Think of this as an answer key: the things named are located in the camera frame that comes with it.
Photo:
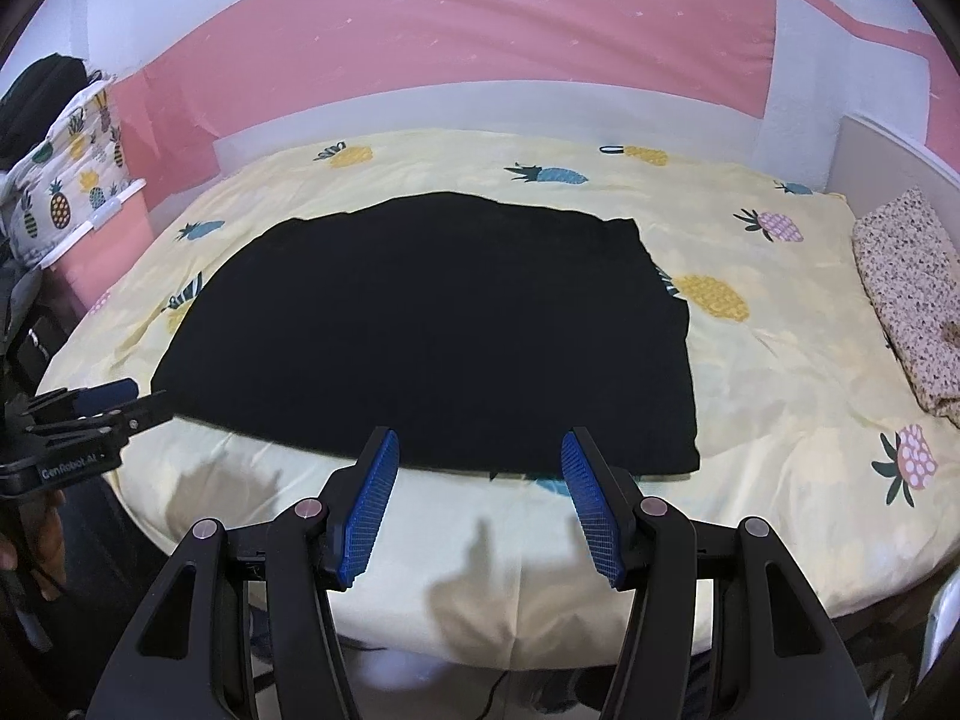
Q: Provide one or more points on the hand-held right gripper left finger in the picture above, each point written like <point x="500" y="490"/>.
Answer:
<point x="367" y="495"/>

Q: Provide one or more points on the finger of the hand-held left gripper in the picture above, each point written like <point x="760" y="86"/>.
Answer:
<point x="105" y="394"/>
<point x="139" y="411"/>

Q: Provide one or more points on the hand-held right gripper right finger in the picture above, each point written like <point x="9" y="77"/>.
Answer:
<point x="592" y="502"/>

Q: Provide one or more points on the black jacket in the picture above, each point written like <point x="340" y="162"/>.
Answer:
<point x="420" y="330"/>

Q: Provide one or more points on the person's left hand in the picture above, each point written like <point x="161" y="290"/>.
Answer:
<point x="7" y="551"/>

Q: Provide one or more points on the grey cloth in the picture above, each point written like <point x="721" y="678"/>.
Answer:
<point x="19" y="300"/>

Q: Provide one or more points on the white shelf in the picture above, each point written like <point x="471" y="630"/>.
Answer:
<point x="97" y="217"/>

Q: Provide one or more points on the white pineapple print bag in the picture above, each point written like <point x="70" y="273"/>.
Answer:
<point x="64" y="165"/>

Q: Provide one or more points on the yellow pineapple print bedsheet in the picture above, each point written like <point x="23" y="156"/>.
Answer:
<point x="787" y="360"/>

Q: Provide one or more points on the black bag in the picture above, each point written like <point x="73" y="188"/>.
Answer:
<point x="45" y="86"/>

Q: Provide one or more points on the floral speckled pillow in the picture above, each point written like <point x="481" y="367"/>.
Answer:
<point x="911" y="277"/>

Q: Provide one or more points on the small brown object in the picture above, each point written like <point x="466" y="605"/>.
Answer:
<point x="951" y="330"/>

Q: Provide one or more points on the white headboard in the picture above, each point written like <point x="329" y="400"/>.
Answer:
<point x="877" y="157"/>

